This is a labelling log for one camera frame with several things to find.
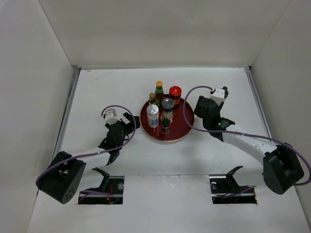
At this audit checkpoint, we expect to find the tall silver lid jar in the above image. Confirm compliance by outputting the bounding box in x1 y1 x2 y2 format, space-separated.
146 104 159 129

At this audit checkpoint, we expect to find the black cap small bottle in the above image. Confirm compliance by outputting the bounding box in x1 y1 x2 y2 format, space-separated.
223 86 229 99

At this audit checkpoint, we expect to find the small yellow label bottle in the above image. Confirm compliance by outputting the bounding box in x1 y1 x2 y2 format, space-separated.
148 93 156 105

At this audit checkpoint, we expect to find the small dark spice jar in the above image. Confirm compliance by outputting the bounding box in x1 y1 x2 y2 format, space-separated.
162 118 171 134

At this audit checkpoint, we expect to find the green label sauce bottle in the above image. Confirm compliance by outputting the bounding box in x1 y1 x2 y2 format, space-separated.
155 81 164 106

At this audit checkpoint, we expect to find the red lid sauce jar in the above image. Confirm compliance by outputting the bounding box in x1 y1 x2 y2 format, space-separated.
169 85 182 107

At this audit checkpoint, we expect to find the grey lid spice shaker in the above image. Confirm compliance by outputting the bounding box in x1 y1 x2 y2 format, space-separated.
161 98 174 121

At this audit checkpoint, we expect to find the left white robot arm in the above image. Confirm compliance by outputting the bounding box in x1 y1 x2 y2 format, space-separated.
35 108 140 204

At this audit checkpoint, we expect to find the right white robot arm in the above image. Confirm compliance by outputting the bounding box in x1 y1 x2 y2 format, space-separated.
194 96 304 195

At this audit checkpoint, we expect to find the red round tray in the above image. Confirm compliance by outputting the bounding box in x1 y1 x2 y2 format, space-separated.
139 98 191 142

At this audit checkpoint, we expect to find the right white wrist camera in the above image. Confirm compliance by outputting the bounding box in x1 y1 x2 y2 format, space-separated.
210 88 226 105

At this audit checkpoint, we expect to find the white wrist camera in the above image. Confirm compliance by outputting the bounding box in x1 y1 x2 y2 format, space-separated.
210 88 226 105
102 108 121 125

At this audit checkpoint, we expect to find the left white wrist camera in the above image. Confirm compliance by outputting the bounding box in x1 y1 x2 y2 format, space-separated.
102 108 121 125

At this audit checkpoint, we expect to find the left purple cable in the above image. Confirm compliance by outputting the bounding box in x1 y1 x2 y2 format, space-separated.
35 104 137 202

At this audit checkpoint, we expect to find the purple cable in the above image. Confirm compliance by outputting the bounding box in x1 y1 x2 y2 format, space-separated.
182 85 311 197
35 104 137 202

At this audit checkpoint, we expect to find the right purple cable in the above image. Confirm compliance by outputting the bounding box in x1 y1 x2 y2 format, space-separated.
182 85 311 197

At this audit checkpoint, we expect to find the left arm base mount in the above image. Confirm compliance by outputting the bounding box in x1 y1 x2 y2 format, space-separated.
78 167 124 205

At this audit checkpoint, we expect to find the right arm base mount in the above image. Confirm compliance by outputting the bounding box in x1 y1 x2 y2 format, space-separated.
209 166 257 204

